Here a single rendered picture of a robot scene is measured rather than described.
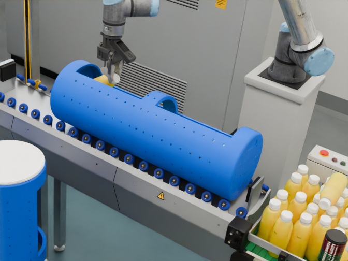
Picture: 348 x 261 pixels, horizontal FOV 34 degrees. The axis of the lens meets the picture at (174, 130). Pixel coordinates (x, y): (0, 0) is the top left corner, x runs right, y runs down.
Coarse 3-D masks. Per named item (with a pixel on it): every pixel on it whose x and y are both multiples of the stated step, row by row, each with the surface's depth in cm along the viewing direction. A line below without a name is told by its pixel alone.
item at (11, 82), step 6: (6, 60) 270; (12, 60) 271; (0, 66) 265; (6, 66) 267; (12, 66) 270; (0, 72) 267; (6, 72) 268; (12, 72) 272; (0, 78) 268; (6, 78) 270; (12, 78) 276; (0, 84) 270; (6, 84) 273; (12, 84) 277; (0, 90) 271; (6, 90) 275
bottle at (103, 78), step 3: (102, 75) 238; (96, 78) 239; (99, 78) 237; (102, 78) 236; (105, 78) 235; (99, 81) 236; (102, 81) 236; (105, 81) 235; (108, 84) 235; (111, 84) 236; (114, 84) 237
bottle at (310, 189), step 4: (308, 180) 218; (304, 184) 219; (308, 184) 217; (312, 184) 216; (316, 184) 217; (304, 188) 218; (308, 188) 217; (312, 188) 217; (316, 188) 217; (304, 192) 218; (308, 192) 217; (312, 192) 217; (316, 192) 217; (308, 196) 218; (312, 196) 218; (308, 200) 219
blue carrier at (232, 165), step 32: (64, 96) 236; (96, 96) 229; (128, 96) 226; (160, 96) 226; (96, 128) 232; (128, 128) 222; (160, 128) 216; (192, 128) 213; (160, 160) 220; (192, 160) 211; (224, 160) 205; (256, 160) 224; (224, 192) 209
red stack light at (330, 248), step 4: (324, 240) 164; (328, 240) 162; (324, 244) 163; (328, 244) 162; (332, 244) 161; (336, 244) 161; (344, 244) 161; (324, 248) 164; (328, 248) 162; (332, 248) 161; (336, 248) 161; (340, 248) 161; (344, 248) 163; (328, 252) 163; (332, 252) 162; (336, 252) 162; (340, 252) 162
